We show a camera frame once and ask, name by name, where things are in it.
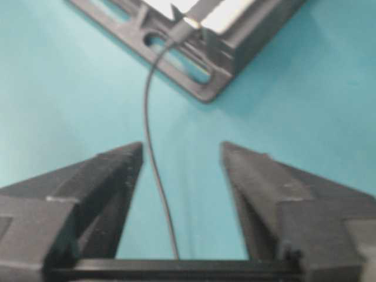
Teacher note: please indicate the black metal drill vise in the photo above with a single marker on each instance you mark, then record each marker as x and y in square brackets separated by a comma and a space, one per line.
[229, 37]

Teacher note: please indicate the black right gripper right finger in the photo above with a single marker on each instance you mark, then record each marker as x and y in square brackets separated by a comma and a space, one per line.
[327, 229]

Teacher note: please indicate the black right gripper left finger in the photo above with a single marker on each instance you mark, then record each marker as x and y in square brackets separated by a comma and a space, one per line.
[61, 216]

